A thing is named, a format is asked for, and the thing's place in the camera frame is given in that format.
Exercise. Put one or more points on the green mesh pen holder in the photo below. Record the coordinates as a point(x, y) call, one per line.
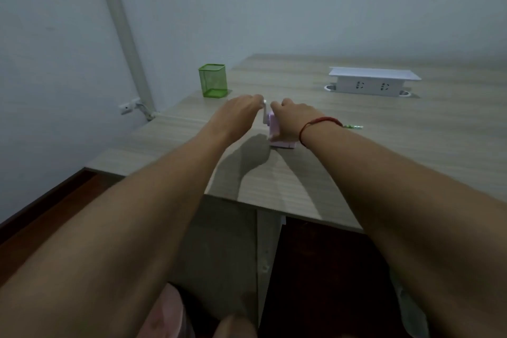
point(214, 82)

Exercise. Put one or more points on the purple pencil sharpener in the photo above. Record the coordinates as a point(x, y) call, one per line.
point(274, 131)

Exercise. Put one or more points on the person's left hand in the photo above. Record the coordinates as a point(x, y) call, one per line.
point(233, 118)

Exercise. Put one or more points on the person's pink clothing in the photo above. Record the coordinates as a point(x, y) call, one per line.
point(166, 314)

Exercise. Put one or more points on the person's right forearm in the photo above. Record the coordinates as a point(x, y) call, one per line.
point(412, 223)

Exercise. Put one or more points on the green patterned pencil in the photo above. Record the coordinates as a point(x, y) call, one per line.
point(353, 127)

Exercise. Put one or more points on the grey slipper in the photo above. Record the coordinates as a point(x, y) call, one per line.
point(412, 310)

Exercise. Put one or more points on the white wall socket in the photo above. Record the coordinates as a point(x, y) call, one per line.
point(128, 106)

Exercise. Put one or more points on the white wall pipe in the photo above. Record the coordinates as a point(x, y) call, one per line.
point(122, 28)

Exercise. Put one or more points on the person's right hand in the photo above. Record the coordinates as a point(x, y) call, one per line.
point(293, 120)

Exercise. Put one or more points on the wooden desk cabinet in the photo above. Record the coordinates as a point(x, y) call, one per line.
point(229, 246)

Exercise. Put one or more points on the white desk socket box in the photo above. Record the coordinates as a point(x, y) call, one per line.
point(372, 84)

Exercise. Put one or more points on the person's bare knee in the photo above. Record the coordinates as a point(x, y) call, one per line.
point(235, 328)

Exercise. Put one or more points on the person's left forearm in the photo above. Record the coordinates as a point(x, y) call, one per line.
point(103, 238)

